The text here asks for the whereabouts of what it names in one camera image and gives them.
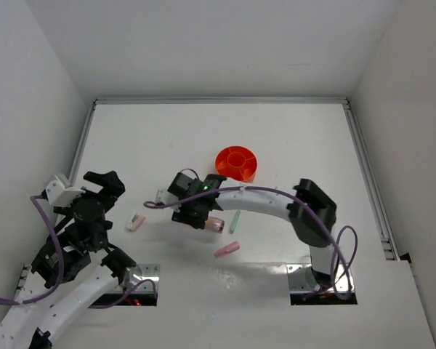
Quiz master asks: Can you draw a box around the pink capped clear tube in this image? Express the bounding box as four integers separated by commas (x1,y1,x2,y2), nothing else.
204,217,225,233

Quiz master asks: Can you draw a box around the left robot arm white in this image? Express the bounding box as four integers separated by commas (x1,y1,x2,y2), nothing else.
0,171,136,348

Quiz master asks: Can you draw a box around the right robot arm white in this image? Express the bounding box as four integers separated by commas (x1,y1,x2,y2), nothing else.
156,172,346,291

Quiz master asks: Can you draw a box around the green highlighter pen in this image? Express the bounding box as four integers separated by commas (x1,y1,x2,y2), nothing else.
229,210,241,234

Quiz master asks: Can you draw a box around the pink highlighter pen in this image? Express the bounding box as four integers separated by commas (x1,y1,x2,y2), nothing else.
214,241,241,258

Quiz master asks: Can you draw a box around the orange round divided container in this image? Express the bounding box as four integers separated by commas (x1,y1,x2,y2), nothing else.
214,145,258,183

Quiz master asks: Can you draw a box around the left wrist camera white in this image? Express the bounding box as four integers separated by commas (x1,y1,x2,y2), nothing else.
44,174,84,207

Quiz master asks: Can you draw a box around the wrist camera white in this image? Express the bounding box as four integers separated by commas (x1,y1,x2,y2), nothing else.
44,174,84,207
155,188,169,205

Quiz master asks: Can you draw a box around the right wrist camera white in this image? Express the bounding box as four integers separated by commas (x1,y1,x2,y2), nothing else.
155,188,169,205

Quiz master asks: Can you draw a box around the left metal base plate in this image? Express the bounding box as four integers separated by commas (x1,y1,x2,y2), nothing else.
110,263,161,296

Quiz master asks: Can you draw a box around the metal base plate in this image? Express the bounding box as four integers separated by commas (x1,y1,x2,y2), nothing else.
286,263,355,294
110,263,161,296

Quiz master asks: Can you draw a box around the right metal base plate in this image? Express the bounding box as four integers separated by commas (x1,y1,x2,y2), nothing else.
286,263,355,294

